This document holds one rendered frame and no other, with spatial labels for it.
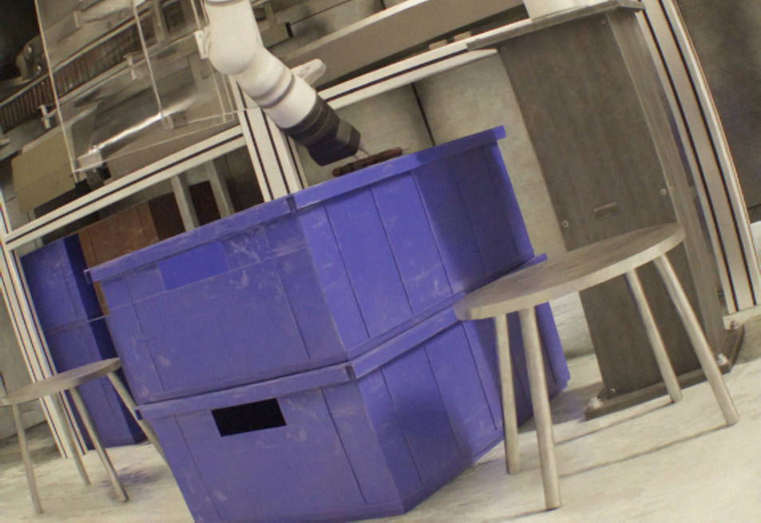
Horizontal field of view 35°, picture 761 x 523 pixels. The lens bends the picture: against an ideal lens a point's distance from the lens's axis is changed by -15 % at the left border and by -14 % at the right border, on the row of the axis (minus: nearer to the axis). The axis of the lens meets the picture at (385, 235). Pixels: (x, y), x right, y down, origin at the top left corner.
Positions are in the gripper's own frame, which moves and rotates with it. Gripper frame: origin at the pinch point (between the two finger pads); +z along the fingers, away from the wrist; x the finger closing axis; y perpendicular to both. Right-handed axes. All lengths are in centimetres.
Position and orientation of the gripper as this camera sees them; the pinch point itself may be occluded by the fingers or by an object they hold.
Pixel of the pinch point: (366, 160)
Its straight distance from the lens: 213.6
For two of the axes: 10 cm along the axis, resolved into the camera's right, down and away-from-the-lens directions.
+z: 5.7, 5.2, 6.3
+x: 8.2, -2.5, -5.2
